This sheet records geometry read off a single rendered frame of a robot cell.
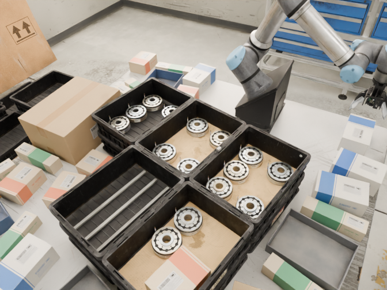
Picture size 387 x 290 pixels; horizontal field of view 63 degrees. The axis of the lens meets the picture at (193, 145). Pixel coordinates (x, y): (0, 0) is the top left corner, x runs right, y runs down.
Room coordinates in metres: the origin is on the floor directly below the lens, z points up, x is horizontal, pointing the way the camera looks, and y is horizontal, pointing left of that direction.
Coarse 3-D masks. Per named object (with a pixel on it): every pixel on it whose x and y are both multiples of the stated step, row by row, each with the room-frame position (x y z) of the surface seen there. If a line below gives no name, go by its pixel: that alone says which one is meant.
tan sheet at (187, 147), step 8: (184, 128) 1.12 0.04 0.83; (208, 128) 1.11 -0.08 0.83; (216, 128) 1.11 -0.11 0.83; (176, 136) 1.06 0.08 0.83; (184, 136) 1.06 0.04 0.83; (192, 136) 1.06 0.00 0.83; (208, 136) 1.05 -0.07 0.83; (176, 144) 1.01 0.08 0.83; (184, 144) 1.01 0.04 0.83; (192, 144) 1.01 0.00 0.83; (200, 144) 1.00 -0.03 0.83; (208, 144) 1.00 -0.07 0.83; (176, 152) 0.96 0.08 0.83; (184, 152) 0.96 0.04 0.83; (192, 152) 0.95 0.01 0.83; (200, 152) 0.95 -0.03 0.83; (208, 152) 0.95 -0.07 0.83; (176, 160) 0.92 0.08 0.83; (200, 160) 0.91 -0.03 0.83
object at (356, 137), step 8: (352, 120) 1.16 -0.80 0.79; (360, 120) 1.16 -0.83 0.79; (368, 120) 1.15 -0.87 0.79; (344, 128) 1.17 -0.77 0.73; (352, 128) 1.10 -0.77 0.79; (360, 128) 1.10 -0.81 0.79; (368, 128) 1.10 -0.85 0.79; (344, 136) 1.05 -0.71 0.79; (352, 136) 1.05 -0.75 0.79; (360, 136) 1.04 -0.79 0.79; (368, 136) 1.04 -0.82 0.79; (344, 144) 1.03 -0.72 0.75; (352, 144) 1.02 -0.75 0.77; (360, 144) 1.00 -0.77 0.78; (368, 144) 0.99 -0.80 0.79; (360, 152) 0.99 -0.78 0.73
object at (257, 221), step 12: (240, 132) 0.97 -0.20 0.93; (264, 132) 0.96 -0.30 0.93; (228, 144) 0.90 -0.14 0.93; (288, 144) 0.88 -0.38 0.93; (216, 156) 0.84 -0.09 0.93; (204, 168) 0.78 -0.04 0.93; (300, 168) 0.75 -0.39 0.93; (192, 180) 0.72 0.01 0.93; (288, 180) 0.70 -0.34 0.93; (228, 204) 0.61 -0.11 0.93; (264, 216) 0.56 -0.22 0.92
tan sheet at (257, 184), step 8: (248, 144) 0.99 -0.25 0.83; (264, 152) 0.93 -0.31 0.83; (232, 160) 0.90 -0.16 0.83; (264, 160) 0.89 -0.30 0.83; (272, 160) 0.89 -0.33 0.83; (256, 168) 0.85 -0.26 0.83; (264, 168) 0.85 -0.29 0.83; (216, 176) 0.82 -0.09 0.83; (256, 176) 0.81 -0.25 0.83; (264, 176) 0.80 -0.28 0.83; (232, 184) 0.77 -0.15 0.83; (240, 184) 0.77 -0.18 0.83; (248, 184) 0.77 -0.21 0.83; (256, 184) 0.76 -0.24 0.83; (264, 184) 0.76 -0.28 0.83; (272, 184) 0.76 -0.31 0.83; (240, 192) 0.73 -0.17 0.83; (248, 192) 0.73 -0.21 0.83; (256, 192) 0.73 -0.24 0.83; (264, 192) 0.72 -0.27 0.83; (272, 192) 0.72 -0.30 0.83; (232, 200) 0.69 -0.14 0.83; (264, 200) 0.69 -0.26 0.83; (248, 208) 0.65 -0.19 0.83
